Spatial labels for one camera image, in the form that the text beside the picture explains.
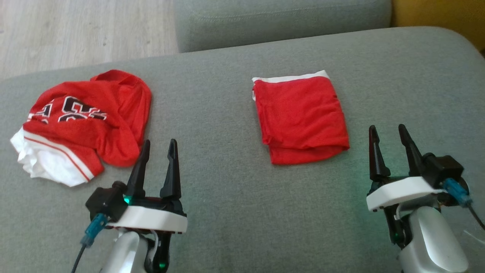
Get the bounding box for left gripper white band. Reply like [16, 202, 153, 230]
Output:
[106, 139, 188, 273]

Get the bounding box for red shorts with white stripe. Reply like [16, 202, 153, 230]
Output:
[252, 70, 350, 165]

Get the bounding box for yellow furniture piece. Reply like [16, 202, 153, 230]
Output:
[391, 0, 485, 52]

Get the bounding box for grey sofa side cushion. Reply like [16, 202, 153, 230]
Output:
[173, 0, 393, 53]

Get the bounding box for left cable with teal plug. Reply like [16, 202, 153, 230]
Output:
[71, 213, 108, 273]

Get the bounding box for grey sofa seat cushion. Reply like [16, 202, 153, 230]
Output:
[0, 27, 485, 273]

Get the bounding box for red basketball jersey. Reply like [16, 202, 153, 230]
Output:
[10, 69, 153, 187]

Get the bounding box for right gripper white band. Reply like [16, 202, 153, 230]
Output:
[366, 124, 447, 249]

